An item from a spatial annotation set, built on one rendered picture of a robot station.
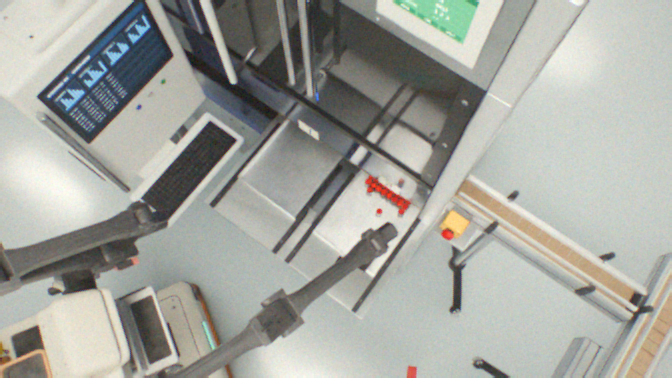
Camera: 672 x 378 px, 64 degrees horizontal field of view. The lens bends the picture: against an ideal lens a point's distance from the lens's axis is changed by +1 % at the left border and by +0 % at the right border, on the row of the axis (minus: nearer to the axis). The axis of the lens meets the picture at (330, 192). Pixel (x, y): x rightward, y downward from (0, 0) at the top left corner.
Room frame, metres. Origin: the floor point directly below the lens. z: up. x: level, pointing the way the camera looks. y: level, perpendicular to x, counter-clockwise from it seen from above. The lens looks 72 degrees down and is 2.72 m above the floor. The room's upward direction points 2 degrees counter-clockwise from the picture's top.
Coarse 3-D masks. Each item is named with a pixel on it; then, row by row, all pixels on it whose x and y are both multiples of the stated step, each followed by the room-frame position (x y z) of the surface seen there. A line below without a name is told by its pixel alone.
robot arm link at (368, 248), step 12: (360, 240) 0.36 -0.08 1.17; (372, 240) 0.35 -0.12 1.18; (348, 252) 0.32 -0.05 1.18; (360, 252) 0.31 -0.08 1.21; (372, 252) 0.31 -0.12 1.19; (336, 264) 0.27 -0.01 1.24; (348, 264) 0.28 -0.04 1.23; (360, 264) 0.28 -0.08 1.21; (324, 276) 0.24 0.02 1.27; (336, 276) 0.24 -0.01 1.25; (300, 288) 0.21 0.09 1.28; (312, 288) 0.20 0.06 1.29; (324, 288) 0.21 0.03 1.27; (264, 300) 0.17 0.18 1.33; (288, 300) 0.17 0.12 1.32; (300, 300) 0.17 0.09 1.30; (312, 300) 0.17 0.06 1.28; (288, 312) 0.14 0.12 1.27; (300, 312) 0.14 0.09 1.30; (300, 324) 0.11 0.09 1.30
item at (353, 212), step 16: (368, 176) 0.66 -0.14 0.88; (352, 192) 0.60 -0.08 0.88; (336, 208) 0.54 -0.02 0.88; (352, 208) 0.54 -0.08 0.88; (368, 208) 0.54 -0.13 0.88; (384, 208) 0.54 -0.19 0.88; (416, 208) 0.53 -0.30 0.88; (320, 224) 0.48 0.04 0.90; (336, 224) 0.48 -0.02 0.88; (352, 224) 0.48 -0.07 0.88; (368, 224) 0.48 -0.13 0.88; (400, 224) 0.48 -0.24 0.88; (336, 240) 0.43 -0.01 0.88; (352, 240) 0.42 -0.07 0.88; (384, 256) 0.36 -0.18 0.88; (368, 272) 0.31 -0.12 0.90
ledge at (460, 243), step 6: (450, 210) 0.52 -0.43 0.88; (444, 216) 0.50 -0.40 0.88; (438, 222) 0.48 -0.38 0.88; (438, 228) 0.46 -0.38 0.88; (468, 228) 0.46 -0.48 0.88; (474, 228) 0.46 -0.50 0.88; (438, 234) 0.44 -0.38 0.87; (462, 234) 0.43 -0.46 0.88; (468, 234) 0.43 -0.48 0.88; (474, 234) 0.43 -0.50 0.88; (450, 240) 0.41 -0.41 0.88; (456, 240) 0.41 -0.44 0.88; (462, 240) 0.41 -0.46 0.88; (468, 240) 0.41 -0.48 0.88; (456, 246) 0.39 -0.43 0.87; (462, 246) 0.39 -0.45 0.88
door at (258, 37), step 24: (192, 0) 1.06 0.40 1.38; (216, 0) 0.98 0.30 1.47; (240, 0) 0.92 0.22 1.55; (264, 0) 0.86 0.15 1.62; (288, 0) 0.81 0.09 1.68; (240, 24) 0.94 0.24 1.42; (264, 24) 0.87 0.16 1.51; (312, 24) 0.78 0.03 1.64; (240, 48) 0.96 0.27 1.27; (264, 48) 0.89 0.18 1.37; (312, 48) 0.77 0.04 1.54; (312, 96) 0.78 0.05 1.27
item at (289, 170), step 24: (288, 120) 0.89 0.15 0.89; (264, 144) 0.79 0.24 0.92; (288, 144) 0.80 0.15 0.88; (312, 144) 0.79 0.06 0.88; (264, 168) 0.70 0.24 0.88; (288, 168) 0.70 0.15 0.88; (312, 168) 0.70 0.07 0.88; (264, 192) 0.61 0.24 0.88; (288, 192) 0.61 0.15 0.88; (312, 192) 0.60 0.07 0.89
